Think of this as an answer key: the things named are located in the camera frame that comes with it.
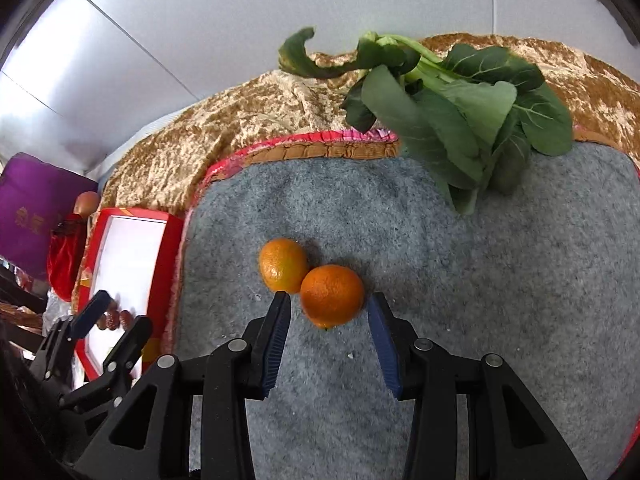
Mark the red velvet pouch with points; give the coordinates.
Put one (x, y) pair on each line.
(65, 255)

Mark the dark wooden furniture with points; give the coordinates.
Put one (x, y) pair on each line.
(15, 290)

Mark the leafy green vegetable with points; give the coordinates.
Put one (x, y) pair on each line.
(450, 110)

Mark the clear plastic bag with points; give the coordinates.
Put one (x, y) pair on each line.
(55, 312)

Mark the red box with white inside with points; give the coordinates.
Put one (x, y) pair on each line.
(130, 260)

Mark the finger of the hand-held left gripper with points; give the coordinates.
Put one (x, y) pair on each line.
(90, 312)
(135, 345)

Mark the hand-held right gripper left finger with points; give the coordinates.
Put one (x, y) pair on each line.
(277, 340)

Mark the gold velvet cloth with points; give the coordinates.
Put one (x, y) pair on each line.
(225, 130)

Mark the dried red date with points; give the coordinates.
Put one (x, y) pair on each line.
(125, 318)
(106, 321)

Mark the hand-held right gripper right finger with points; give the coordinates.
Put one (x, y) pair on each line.
(385, 350)

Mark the grey felt mat red trim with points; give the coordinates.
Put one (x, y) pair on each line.
(450, 285)

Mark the orange tangerine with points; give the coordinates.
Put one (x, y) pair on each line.
(282, 265)
(332, 295)

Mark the purple box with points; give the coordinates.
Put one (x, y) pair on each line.
(35, 200)

